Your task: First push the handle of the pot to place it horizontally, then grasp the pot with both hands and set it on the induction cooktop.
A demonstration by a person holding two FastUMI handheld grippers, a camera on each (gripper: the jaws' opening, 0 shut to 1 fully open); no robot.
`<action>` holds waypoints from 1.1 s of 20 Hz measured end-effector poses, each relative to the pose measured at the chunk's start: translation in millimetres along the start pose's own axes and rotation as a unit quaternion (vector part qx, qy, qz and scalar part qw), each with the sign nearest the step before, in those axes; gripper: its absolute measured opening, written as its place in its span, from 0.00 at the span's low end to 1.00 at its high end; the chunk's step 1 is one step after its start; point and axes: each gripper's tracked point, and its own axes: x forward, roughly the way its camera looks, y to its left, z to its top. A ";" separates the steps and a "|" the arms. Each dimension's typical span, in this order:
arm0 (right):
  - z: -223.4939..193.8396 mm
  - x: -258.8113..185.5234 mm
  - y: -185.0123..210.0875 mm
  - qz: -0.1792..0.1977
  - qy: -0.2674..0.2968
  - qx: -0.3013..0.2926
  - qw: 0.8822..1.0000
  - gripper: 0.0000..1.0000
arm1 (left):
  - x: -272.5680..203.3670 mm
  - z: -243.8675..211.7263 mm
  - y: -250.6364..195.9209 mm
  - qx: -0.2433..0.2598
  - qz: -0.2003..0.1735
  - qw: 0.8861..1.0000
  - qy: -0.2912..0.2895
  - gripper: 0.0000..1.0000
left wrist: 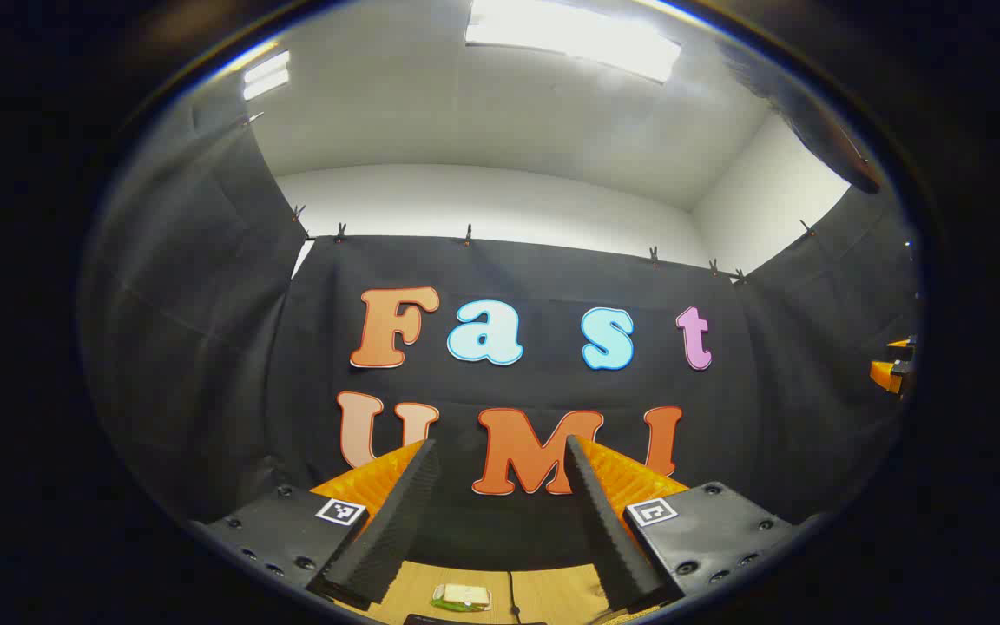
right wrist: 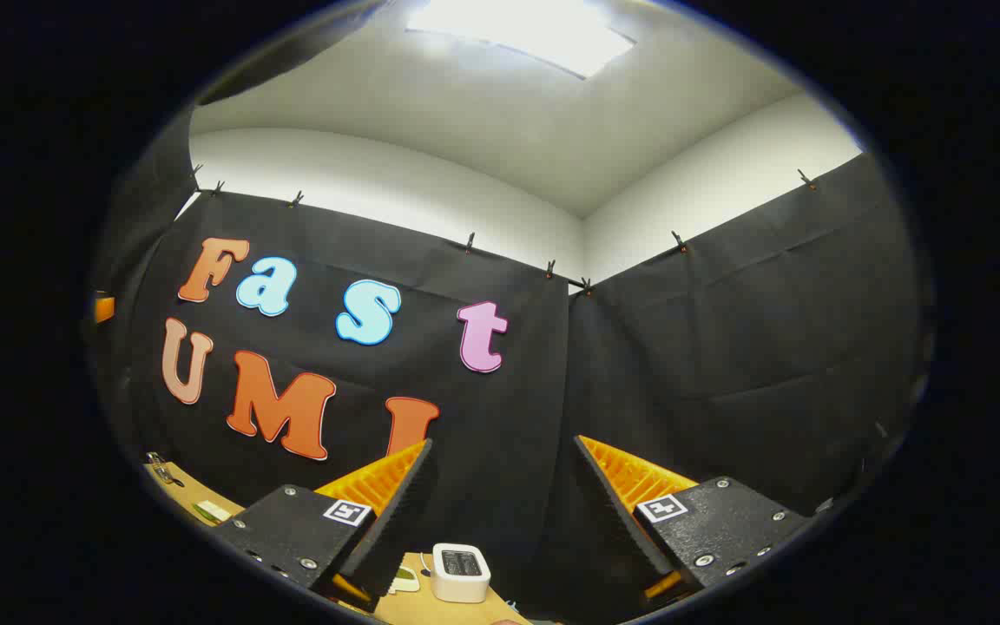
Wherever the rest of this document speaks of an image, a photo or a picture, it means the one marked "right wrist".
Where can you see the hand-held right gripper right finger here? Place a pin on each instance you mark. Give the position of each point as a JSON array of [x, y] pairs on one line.
[[617, 521]]

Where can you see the white and green sandwich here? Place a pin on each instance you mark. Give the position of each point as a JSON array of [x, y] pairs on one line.
[[212, 512]]

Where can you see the ceiling light panel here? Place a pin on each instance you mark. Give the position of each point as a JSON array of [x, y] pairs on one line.
[[535, 30]]

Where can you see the row of black cloth clips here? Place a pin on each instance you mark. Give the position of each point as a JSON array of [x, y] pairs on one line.
[[470, 241]]

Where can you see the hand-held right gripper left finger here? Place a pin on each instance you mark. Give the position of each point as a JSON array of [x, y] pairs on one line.
[[396, 529]]

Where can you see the white divided plate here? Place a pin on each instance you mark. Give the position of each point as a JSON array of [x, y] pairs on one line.
[[404, 582]]

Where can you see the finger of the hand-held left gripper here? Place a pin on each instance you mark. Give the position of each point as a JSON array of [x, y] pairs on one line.
[[104, 309]]

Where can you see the white toaster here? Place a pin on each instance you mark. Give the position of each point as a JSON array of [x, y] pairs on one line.
[[461, 577]]

